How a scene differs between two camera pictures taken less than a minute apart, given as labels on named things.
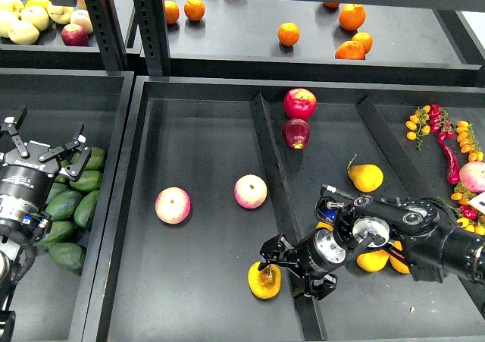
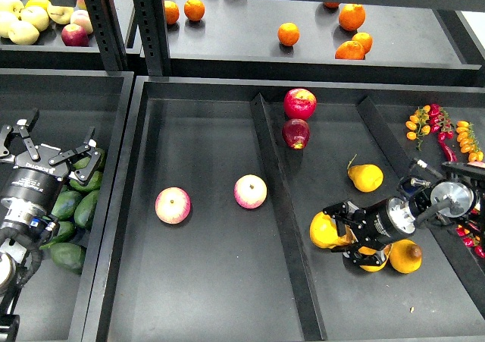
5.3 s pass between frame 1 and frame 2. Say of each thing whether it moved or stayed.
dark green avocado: stayed
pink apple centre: stayed
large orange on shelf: stayed
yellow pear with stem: moved
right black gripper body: moved
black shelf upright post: stayed
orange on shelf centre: stayed
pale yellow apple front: stayed
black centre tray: stayed
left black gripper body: stayed
